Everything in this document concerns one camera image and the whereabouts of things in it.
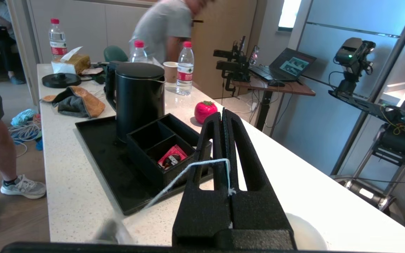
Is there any paper cup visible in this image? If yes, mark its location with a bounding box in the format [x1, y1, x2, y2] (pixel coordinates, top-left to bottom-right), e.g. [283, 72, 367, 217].
[163, 61, 179, 84]

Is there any blue and white rope pile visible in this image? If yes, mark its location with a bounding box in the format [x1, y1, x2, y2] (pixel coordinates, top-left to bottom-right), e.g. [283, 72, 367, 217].
[8, 108, 45, 157]

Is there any teal round-backed chair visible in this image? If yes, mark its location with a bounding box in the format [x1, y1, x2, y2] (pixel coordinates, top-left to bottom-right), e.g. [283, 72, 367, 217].
[103, 45, 129, 63]

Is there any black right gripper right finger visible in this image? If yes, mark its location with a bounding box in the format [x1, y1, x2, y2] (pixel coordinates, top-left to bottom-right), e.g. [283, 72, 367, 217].
[224, 108, 293, 232]

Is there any black round kettle base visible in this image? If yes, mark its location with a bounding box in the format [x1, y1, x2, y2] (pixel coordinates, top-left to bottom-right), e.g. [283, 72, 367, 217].
[41, 72, 82, 89]

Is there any black laptop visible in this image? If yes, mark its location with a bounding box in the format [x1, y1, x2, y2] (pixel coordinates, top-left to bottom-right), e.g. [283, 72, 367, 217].
[250, 47, 318, 83]

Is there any black rectangular serving tray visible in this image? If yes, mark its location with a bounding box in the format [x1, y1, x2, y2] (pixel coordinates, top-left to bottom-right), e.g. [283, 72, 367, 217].
[75, 116, 214, 216]

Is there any tea bag with white tag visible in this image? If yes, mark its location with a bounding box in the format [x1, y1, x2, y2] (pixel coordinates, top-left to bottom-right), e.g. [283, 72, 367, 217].
[92, 158, 237, 245]

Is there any dark-framed window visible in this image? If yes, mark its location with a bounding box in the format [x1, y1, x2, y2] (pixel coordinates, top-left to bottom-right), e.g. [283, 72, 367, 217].
[278, 0, 302, 32]

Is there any black electric kettle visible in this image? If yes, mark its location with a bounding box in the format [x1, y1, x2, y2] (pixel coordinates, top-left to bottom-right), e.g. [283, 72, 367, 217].
[105, 61, 166, 143]

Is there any brown and black cloth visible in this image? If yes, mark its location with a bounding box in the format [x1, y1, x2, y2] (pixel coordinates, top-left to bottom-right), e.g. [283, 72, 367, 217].
[40, 85, 107, 119]

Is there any black camera on stand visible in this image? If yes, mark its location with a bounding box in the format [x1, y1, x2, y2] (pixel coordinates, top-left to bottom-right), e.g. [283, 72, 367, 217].
[329, 37, 377, 96]

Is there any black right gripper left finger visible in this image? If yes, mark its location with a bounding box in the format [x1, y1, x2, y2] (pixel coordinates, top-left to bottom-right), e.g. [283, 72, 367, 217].
[172, 111, 232, 246]

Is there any brown tissue pack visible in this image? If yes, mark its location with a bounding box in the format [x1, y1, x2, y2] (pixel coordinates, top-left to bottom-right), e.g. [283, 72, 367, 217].
[51, 46, 91, 75]

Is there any black compartment organizer box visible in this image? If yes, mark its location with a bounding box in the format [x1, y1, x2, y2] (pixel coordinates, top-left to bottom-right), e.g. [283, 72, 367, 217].
[126, 113, 213, 190]

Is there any person in grey shirt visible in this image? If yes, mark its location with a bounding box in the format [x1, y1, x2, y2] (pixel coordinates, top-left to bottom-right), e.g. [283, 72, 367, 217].
[129, 0, 218, 66]

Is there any black mug white inside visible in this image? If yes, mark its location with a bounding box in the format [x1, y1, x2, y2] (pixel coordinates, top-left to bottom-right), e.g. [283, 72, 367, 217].
[285, 212, 330, 251]

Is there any red tomato-shaped toy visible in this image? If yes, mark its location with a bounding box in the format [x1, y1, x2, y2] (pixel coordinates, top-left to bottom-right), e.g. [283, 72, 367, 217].
[194, 100, 219, 125]

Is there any red sachet packet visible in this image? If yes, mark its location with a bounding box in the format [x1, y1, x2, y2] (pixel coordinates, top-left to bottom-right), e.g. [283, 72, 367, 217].
[157, 144, 188, 170]

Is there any black handheld controller rig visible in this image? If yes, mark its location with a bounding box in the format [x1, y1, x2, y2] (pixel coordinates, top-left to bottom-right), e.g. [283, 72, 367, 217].
[213, 36, 256, 93]

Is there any brown wooden desk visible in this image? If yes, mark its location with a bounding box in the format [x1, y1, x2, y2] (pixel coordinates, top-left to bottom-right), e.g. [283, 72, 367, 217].
[231, 76, 316, 132]

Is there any black smartphone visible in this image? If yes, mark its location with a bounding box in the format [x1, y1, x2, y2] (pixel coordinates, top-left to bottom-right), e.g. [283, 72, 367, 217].
[248, 45, 260, 66]

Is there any black teleoperation stand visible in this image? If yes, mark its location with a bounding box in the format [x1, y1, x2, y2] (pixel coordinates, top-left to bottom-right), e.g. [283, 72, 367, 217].
[328, 90, 405, 212]

